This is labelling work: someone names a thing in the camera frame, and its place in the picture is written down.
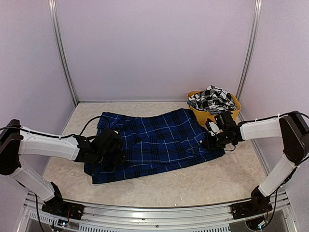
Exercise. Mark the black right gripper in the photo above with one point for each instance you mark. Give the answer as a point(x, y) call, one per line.
point(209, 145)

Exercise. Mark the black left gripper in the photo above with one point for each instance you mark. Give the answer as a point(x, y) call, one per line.
point(116, 160)

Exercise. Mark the yellow plastic basket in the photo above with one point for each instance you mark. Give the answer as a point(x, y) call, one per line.
point(202, 116)

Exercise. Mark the blue plaid long sleeve shirt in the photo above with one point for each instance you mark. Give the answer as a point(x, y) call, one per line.
point(153, 145)

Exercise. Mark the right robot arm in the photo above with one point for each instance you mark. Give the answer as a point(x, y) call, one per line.
point(289, 131)

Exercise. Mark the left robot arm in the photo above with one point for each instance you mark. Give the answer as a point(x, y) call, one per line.
point(16, 140)

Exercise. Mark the black white plaid shirt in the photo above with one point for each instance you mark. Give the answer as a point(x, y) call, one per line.
point(213, 100)

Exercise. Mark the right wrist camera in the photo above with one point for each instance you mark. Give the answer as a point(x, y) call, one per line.
point(212, 127)

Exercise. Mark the right aluminium frame post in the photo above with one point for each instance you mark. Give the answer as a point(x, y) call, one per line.
point(250, 48)

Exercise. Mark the aluminium frame post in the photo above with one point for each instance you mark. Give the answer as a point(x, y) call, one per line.
point(61, 51)
point(250, 48)

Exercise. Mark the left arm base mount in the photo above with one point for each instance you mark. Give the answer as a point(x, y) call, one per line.
point(59, 207)

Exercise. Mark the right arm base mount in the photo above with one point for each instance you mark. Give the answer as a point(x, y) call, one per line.
point(258, 204)

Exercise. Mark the front aluminium rail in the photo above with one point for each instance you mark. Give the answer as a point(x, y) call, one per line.
point(109, 218)

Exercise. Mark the left aluminium frame post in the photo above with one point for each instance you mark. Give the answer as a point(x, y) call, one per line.
point(61, 51)

